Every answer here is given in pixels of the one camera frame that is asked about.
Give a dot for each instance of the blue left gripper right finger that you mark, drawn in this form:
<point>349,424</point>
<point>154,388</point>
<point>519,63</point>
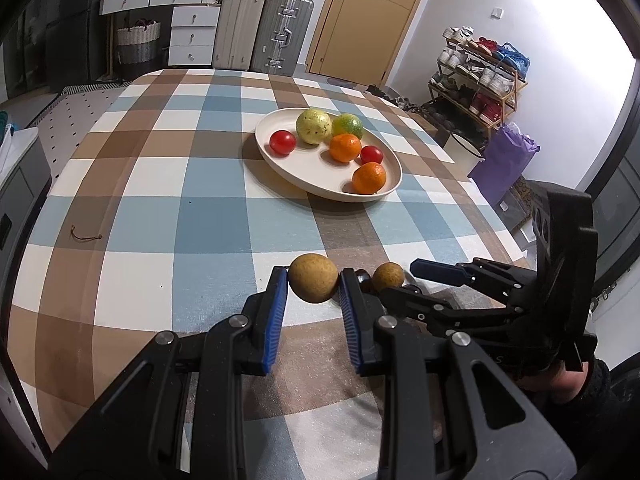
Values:
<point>360,312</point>

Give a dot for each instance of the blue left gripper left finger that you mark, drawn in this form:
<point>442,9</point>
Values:
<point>271,312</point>

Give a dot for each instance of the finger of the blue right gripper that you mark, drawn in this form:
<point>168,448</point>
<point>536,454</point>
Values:
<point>441,273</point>
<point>401,303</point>

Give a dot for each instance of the brown longan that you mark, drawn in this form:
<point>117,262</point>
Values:
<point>388,275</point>
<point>313,278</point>

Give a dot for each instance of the orange tangerine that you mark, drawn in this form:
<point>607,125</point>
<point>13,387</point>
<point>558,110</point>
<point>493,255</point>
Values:
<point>345,148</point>
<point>369,178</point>

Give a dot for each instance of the red tomato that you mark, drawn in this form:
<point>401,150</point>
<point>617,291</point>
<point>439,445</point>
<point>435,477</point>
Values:
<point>370,153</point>
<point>282,142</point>

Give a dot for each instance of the green yellow guava fruit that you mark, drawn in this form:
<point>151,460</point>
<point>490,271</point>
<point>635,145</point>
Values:
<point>347,124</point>

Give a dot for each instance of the dark plum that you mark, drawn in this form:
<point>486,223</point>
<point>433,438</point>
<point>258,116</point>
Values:
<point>413,288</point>

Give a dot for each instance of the person's right hand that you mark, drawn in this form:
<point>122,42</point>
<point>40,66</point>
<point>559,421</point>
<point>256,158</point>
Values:
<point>559,384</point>

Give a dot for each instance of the cream trash bin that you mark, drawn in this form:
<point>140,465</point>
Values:
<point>464,154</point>

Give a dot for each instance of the checkered tablecloth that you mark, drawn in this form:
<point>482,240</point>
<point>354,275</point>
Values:
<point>166,217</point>

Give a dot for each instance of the purple bag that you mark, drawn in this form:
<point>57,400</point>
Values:
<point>507,154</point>

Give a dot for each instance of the wooden shoe rack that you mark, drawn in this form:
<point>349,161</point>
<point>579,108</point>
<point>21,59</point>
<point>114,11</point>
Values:
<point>477,85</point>

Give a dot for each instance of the silver suitcase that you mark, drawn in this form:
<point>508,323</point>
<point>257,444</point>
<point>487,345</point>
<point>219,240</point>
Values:
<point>280,36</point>

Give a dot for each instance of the grey side cabinet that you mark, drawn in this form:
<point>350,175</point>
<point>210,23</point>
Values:
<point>25,177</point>

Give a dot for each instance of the wooden door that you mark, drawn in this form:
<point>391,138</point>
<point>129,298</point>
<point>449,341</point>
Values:
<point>359,40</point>

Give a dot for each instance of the woven laundry basket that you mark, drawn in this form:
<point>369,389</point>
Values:
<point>139,43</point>

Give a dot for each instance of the beige suitcase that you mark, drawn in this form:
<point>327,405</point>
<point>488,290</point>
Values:
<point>236,33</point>

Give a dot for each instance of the white drawer cabinet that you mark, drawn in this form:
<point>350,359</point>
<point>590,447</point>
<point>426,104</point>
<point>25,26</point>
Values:
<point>188,31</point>

